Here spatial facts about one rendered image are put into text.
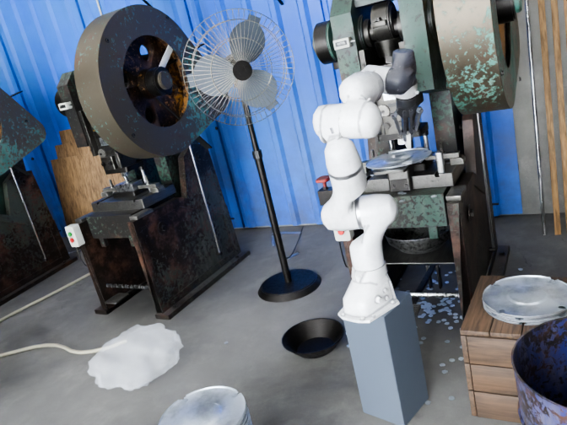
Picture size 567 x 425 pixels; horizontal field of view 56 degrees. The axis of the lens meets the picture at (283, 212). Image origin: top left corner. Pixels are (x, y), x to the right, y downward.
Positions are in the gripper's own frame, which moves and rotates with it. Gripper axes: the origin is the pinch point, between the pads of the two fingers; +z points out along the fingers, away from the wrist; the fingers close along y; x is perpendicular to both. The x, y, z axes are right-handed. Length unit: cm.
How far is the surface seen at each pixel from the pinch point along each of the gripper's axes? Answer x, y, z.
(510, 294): -63, 16, 30
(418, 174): 4.8, 5.3, 22.2
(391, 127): 19.0, -2.1, 4.4
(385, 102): 26.2, -2.2, -4.4
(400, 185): 3.8, -3.3, 24.7
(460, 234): -24.2, 13.1, 34.0
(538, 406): -118, -4, 2
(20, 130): 204, -248, 50
